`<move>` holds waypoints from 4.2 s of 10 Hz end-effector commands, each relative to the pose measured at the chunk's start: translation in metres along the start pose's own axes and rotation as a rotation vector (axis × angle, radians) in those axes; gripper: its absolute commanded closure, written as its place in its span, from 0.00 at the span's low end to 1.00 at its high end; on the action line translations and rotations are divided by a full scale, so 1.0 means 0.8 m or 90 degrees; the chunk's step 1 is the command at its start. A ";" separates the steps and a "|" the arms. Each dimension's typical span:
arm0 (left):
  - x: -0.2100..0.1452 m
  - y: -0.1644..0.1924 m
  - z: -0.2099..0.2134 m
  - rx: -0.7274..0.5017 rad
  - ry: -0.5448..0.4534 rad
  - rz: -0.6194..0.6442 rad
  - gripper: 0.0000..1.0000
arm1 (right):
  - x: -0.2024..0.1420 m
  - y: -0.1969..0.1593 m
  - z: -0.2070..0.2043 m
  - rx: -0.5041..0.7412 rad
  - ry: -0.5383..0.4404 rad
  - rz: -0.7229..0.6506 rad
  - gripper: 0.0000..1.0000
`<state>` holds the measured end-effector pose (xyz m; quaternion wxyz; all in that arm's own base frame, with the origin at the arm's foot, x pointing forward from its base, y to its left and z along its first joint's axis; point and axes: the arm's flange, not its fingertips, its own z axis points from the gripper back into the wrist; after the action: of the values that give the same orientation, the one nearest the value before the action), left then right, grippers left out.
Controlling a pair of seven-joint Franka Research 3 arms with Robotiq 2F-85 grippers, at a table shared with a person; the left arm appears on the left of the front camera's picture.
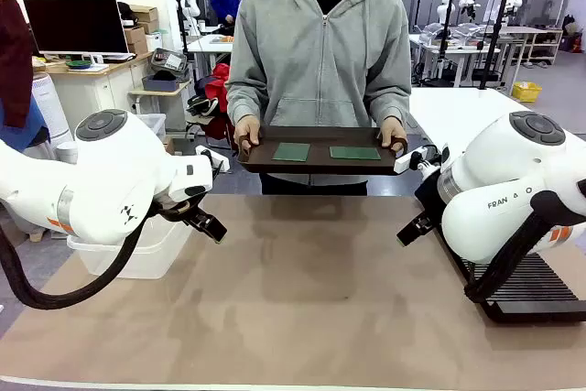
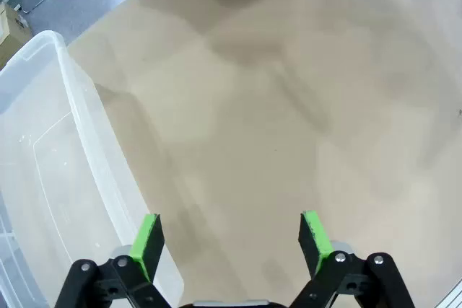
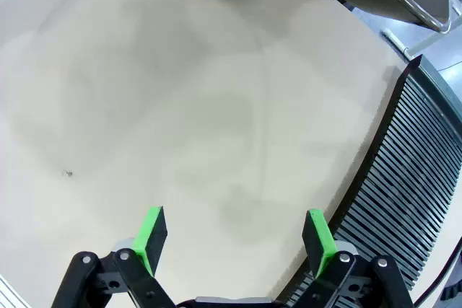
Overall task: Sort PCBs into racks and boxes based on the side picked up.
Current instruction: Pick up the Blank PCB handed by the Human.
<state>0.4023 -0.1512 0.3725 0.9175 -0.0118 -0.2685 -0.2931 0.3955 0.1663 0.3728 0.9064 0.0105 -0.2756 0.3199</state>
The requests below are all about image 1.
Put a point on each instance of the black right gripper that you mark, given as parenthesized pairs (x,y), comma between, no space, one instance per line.
(430,201)

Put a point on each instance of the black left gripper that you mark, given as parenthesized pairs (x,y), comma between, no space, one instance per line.
(176,211)

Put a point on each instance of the long green PCB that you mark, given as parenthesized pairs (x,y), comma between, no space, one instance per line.
(355,153)

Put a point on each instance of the squarish green PCB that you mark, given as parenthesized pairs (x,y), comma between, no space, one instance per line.
(291,152)

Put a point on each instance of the dark brown serving tray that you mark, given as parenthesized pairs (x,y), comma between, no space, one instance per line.
(320,166)

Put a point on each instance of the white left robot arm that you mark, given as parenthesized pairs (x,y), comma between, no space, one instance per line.
(114,171)

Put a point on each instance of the person's left forearm grey sleeve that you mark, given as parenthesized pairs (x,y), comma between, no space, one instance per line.
(389,98)

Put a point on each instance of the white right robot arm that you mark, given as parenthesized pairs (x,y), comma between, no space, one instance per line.
(499,166)

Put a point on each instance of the person's right forearm grey sleeve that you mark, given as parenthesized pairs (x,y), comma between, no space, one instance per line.
(242,102)

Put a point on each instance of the person's left hand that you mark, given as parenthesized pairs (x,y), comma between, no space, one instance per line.
(393,132)

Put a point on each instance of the person's right hand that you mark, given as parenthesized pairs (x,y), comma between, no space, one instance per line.
(249,127)

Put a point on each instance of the clear plastic bin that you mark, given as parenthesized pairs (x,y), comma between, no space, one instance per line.
(137,258)

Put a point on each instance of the large cardboard box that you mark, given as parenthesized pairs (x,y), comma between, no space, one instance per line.
(169,146)

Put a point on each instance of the clear lidded storage box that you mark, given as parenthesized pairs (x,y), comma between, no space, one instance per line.
(155,125)

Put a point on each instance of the black and white bag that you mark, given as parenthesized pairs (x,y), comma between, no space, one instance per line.
(201,105)

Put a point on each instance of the black slotted PCB rack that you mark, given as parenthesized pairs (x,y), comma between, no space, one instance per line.
(526,281)

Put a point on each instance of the wooden top side table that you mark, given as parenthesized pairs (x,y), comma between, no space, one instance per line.
(155,94)

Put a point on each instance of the dark blue box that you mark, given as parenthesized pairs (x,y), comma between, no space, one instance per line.
(160,84)

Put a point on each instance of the black tripod stand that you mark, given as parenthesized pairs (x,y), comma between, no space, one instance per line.
(438,82)
(495,35)

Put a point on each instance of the small white cylinder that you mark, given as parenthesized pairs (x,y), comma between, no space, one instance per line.
(67,153)

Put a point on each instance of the black basket with label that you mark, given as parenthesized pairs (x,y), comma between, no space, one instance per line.
(169,60)

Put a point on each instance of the white cabinet desk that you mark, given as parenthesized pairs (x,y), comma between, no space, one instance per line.
(100,89)

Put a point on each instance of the yellow plastic crate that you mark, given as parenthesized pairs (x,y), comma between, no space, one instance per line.
(526,92)

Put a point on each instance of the small white background table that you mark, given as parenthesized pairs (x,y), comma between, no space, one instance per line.
(206,45)

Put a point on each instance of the white background work table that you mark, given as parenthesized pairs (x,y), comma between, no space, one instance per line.
(458,52)

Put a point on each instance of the small white storage container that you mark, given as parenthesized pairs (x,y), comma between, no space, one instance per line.
(154,42)

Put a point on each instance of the white air purifier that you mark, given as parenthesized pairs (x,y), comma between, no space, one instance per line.
(50,102)

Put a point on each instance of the person in grey hoodie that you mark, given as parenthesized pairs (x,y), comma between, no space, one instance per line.
(316,52)

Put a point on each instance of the green plate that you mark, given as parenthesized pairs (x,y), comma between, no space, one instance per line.
(80,64)

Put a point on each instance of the wooden background table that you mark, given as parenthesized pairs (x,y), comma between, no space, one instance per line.
(535,30)

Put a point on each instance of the black computer monitor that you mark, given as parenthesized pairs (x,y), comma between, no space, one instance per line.
(73,24)

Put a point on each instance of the person in maroon top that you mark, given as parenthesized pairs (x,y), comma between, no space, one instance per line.
(14,66)

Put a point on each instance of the right arm white wrist camera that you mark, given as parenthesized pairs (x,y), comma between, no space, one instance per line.
(405,163)

